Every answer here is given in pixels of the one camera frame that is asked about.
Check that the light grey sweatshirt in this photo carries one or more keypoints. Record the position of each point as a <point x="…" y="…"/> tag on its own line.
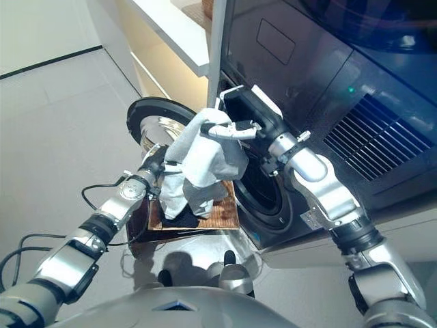
<point x="208" y="164"/>

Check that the blue white instruction sticker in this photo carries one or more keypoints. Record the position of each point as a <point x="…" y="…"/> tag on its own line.
<point x="309" y="218"/>

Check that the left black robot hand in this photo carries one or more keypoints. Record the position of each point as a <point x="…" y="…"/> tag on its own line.
<point x="155" y="160"/>

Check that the silver robot torso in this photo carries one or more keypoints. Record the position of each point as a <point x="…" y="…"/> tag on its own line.
<point x="205" y="309"/>

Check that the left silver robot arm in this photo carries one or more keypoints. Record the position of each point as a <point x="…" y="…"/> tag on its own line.
<point x="85" y="239"/>

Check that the silver robot leg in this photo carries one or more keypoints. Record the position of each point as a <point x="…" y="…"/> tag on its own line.
<point x="164" y="276"/>
<point x="235" y="276"/>

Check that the right silver robot leg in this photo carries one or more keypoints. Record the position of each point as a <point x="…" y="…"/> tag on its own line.
<point x="235" y="276"/>

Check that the white shelf cabinet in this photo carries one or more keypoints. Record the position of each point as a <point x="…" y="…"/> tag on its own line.
<point x="164" y="37"/>

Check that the woven wicker laundry basket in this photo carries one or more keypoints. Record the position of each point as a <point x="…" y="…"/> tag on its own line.
<point x="223" y="212"/>

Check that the black folded garment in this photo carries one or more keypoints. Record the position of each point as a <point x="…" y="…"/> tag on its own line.
<point x="182" y="221"/>

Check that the left silver robot leg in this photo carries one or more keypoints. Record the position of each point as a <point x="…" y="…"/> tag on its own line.
<point x="164" y="276"/>

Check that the brown acrylic stool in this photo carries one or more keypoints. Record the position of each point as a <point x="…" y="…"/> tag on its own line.
<point x="138" y="225"/>

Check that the round washing machine door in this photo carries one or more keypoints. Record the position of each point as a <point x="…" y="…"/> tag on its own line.
<point x="153" y="112"/>

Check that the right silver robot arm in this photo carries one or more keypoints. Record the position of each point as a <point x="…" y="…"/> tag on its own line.
<point x="327" y="191"/>

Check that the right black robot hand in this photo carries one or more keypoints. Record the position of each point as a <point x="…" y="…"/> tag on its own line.
<point x="263" y="114"/>

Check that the white appliance platform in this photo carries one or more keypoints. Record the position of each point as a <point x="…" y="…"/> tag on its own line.
<point x="307" y="256"/>

